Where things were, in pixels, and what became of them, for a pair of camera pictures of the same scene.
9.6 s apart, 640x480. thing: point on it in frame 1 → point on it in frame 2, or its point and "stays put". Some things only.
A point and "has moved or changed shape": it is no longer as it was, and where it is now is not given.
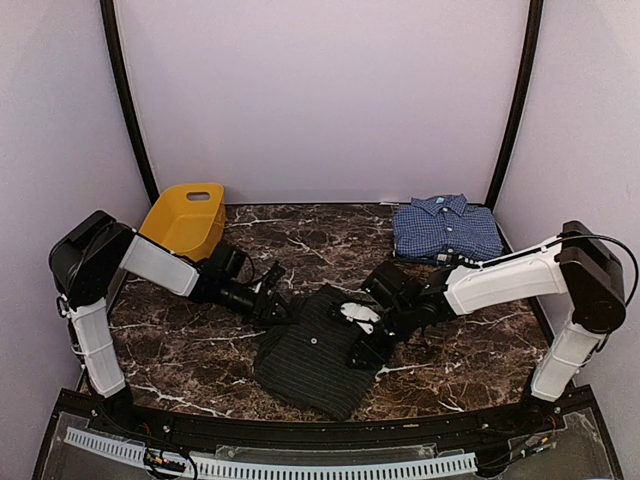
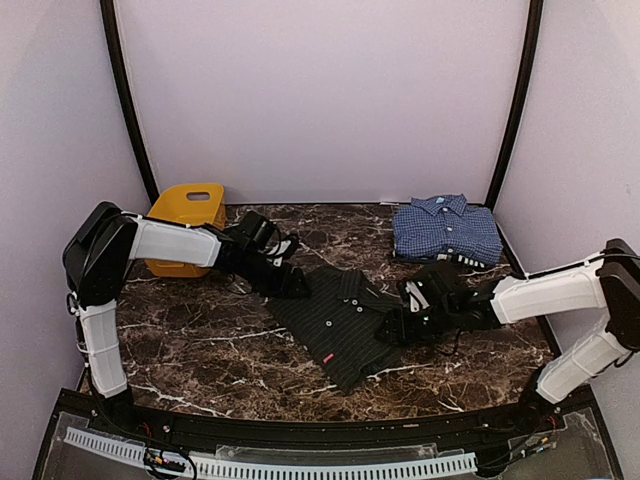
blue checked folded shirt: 442,224 stays put
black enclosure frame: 110,19 stays put
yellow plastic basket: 188,219 stays put
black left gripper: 263,308 → 281,288
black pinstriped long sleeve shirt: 303,356 has moved or changed shape
